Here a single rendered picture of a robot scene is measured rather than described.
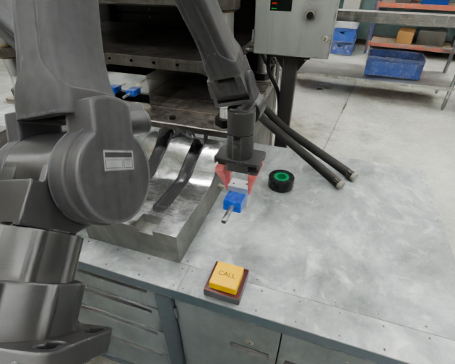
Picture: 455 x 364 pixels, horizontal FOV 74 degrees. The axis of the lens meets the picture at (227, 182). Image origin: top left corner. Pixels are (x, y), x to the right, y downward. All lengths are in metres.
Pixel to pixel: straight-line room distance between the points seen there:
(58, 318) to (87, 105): 0.15
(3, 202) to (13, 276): 0.05
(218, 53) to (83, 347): 0.45
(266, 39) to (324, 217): 0.75
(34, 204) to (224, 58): 0.39
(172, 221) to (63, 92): 0.52
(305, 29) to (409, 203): 0.72
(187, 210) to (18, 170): 0.53
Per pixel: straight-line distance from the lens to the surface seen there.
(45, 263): 0.24
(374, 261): 0.83
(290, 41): 1.32
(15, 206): 0.25
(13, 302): 0.23
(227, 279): 0.68
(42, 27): 0.28
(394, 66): 4.22
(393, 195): 1.07
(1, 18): 0.67
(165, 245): 0.73
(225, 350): 1.01
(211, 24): 0.52
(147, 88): 1.53
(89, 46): 0.29
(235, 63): 0.55
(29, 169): 0.27
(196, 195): 0.81
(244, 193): 0.71
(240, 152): 0.63
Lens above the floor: 1.39
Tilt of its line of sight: 36 degrees down
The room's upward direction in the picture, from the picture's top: straight up
